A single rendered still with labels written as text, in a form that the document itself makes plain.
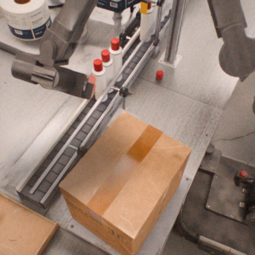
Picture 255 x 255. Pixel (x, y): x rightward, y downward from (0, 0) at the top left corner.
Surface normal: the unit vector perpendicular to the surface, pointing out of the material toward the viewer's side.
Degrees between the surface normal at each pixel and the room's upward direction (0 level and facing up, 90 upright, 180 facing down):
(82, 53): 0
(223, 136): 0
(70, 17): 44
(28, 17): 90
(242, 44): 51
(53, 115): 0
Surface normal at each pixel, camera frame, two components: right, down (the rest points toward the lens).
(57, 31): -0.33, 0.21
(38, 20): 0.62, 0.65
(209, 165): 0.00, -0.55
